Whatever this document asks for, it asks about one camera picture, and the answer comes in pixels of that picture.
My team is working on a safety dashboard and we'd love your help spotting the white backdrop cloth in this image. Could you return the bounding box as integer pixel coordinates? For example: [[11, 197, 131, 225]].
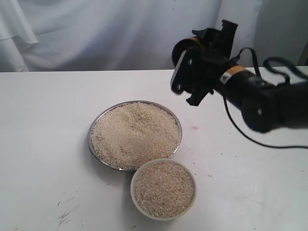
[[0, 0, 308, 72]]

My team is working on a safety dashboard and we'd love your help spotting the brown wooden cup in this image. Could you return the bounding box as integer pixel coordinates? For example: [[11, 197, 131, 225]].
[[171, 36, 204, 67]]

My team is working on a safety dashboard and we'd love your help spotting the white bowl of rice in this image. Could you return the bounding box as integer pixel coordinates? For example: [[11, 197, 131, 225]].
[[130, 159, 197, 221]]

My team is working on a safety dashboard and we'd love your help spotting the black cable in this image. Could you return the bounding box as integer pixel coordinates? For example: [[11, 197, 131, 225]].
[[223, 47, 308, 149]]

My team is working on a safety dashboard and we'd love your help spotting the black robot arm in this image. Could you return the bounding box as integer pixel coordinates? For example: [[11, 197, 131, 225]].
[[187, 20, 308, 133]]

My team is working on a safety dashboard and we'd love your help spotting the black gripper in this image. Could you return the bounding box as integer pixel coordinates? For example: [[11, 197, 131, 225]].
[[186, 20, 238, 106]]

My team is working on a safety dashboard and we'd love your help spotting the steel plate of rice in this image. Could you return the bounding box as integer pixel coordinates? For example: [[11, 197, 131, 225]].
[[87, 100, 182, 172]]

